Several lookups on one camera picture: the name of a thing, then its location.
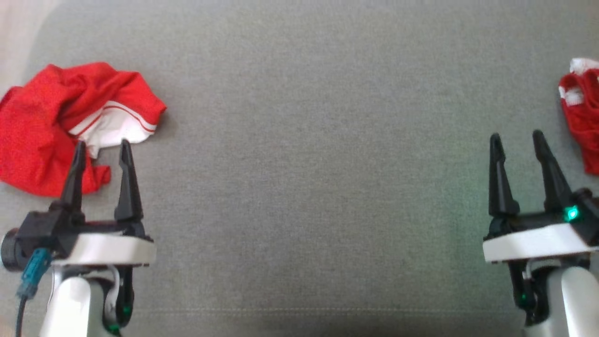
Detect red jersey with white sleeves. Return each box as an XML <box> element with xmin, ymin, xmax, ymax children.
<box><xmin>0</xmin><ymin>62</ymin><xmax>168</xmax><ymax>198</ymax></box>

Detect thin black cable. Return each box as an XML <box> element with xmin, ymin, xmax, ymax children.
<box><xmin>14</xmin><ymin>295</ymin><xmax>29</xmax><ymax>337</ymax></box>

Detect red shorts with white stripe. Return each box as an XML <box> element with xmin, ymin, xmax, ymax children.
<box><xmin>558</xmin><ymin>58</ymin><xmax>599</xmax><ymax>176</ymax></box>

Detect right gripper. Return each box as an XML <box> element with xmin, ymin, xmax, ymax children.
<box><xmin>482</xmin><ymin>130</ymin><xmax>599</xmax><ymax>264</ymax></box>

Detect teal cable connector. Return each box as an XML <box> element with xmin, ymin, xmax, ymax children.
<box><xmin>17</xmin><ymin>247</ymin><xmax>53</xmax><ymax>301</ymax></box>

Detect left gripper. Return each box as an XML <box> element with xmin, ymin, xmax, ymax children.
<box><xmin>49</xmin><ymin>139</ymin><xmax>158</xmax><ymax>268</ymax></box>

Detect grey sofa seat cushion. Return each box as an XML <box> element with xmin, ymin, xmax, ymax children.
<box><xmin>0</xmin><ymin>0</ymin><xmax>599</xmax><ymax>337</ymax></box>

